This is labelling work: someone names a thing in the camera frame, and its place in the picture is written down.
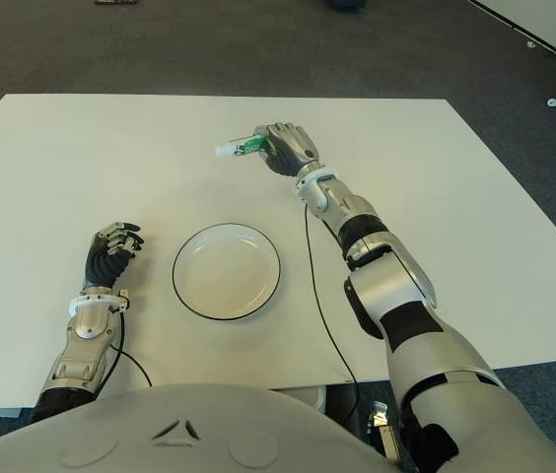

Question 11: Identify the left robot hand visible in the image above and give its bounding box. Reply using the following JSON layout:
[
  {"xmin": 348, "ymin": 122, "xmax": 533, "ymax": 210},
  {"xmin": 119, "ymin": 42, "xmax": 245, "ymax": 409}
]
[{"xmin": 84, "ymin": 221, "xmax": 145, "ymax": 288}]

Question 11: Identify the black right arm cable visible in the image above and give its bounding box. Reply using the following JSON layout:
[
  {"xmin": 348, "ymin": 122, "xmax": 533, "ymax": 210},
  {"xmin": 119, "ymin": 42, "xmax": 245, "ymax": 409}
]
[{"xmin": 302, "ymin": 194, "xmax": 361, "ymax": 420}]

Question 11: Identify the green toothpaste tube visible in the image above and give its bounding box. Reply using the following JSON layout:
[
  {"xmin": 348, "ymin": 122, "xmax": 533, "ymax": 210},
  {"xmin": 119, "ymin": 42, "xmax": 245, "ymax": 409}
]
[{"xmin": 214, "ymin": 133, "xmax": 272, "ymax": 159}]

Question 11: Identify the grey robot torso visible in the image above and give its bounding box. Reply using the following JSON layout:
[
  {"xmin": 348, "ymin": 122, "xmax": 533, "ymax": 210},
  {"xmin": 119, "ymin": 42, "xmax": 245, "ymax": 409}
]
[{"xmin": 0, "ymin": 382, "xmax": 407, "ymax": 473}]

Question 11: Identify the white plate black rim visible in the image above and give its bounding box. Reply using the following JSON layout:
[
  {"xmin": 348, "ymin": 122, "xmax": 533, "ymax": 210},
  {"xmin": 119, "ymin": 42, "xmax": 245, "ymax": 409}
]
[{"xmin": 172, "ymin": 223, "xmax": 282, "ymax": 321}]

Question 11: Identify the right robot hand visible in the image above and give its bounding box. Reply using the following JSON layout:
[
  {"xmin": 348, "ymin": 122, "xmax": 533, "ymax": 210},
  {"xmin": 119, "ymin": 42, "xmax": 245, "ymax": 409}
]
[{"xmin": 256, "ymin": 121, "xmax": 319, "ymax": 177}]

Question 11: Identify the long white table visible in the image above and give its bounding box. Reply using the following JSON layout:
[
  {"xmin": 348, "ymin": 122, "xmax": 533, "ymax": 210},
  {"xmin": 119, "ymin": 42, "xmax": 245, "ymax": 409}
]
[{"xmin": 469, "ymin": 0, "xmax": 556, "ymax": 78}]

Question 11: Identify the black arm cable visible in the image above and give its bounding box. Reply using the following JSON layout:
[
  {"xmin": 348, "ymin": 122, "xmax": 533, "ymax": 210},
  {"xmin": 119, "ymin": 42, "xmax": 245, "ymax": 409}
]
[
  {"xmin": 107, "ymin": 304, "xmax": 154, "ymax": 388},
  {"xmin": 302, "ymin": 194, "xmax": 361, "ymax": 420}
]

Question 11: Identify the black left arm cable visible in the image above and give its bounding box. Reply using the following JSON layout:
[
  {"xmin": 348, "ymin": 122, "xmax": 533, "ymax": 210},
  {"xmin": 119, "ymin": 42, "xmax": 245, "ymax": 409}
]
[{"xmin": 107, "ymin": 304, "xmax": 154, "ymax": 388}]

